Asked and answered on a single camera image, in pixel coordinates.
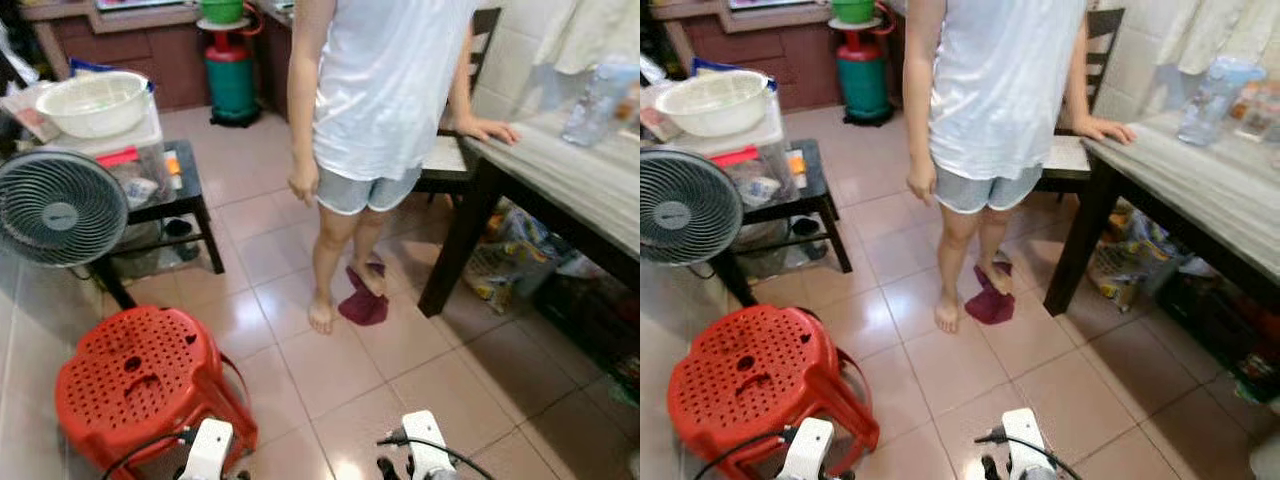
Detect clear water jug blue lid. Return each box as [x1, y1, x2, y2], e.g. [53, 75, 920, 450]
[1177, 57, 1266, 147]
[562, 60, 639, 148]

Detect black plastic crate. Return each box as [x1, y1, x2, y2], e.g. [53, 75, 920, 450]
[1160, 270, 1280, 401]
[535, 270, 641, 401]

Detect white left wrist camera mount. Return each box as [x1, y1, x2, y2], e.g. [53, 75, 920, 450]
[778, 417, 835, 480]
[178, 418, 235, 480]

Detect beige curtain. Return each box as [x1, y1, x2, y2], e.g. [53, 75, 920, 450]
[1155, 0, 1280, 76]
[533, 0, 641, 76]

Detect plastic shopping bag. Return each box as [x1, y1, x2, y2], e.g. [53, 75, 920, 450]
[1088, 200, 1186, 311]
[465, 205, 561, 311]

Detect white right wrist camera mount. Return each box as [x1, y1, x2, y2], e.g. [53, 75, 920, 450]
[402, 410, 459, 480]
[1002, 408, 1056, 480]

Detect brown wooden cabinet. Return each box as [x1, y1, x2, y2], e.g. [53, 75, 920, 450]
[650, 0, 906, 111]
[20, 0, 296, 113]

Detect green gas cylinder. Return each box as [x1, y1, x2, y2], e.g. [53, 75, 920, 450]
[835, 28, 894, 127]
[203, 28, 263, 128]

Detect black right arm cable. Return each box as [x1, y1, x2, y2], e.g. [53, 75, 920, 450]
[377, 430, 496, 480]
[975, 428, 1081, 480]

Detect dark-legged grey dining table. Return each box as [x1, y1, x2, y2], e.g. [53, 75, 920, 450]
[1044, 110, 1280, 317]
[418, 110, 641, 321]

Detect grey electric fan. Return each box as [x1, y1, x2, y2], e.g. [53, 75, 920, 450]
[0, 149, 130, 268]
[640, 147, 744, 266]

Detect white plastic basin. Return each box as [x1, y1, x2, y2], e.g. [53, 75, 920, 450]
[655, 70, 773, 139]
[35, 71, 153, 140]

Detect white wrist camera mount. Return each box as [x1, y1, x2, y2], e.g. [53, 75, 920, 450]
[1002, 408, 1056, 480]
[402, 410, 459, 480]
[778, 417, 835, 480]
[178, 418, 235, 480]

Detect red plastic stool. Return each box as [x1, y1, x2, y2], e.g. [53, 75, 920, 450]
[667, 304, 881, 480]
[54, 305, 259, 477]

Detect dark red floor cloth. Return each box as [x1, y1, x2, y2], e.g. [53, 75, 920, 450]
[964, 262, 1016, 326]
[338, 262, 390, 327]

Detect black side table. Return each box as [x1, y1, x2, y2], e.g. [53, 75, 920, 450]
[90, 140, 226, 311]
[705, 138, 853, 307]

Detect person in white shirt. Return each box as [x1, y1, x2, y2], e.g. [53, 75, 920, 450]
[903, 0, 1138, 335]
[286, 0, 521, 335]

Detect clear plastic storage box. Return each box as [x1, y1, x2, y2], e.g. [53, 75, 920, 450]
[690, 100, 801, 206]
[45, 100, 176, 206]

